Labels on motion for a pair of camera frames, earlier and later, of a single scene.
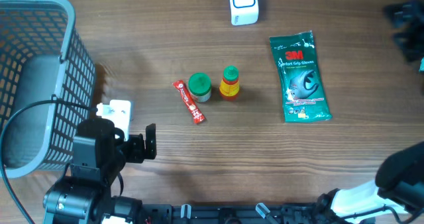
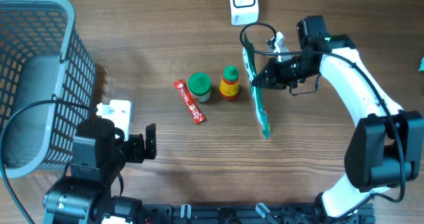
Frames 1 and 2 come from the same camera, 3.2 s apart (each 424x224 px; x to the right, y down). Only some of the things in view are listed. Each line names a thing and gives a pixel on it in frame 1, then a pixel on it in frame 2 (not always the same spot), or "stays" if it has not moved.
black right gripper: [409, 28] -> [274, 78]
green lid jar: [199, 87] stays
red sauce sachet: [193, 108] stays
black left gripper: [138, 154] stays
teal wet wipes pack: [421, 65] stays
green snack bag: [305, 98] -> [249, 59]
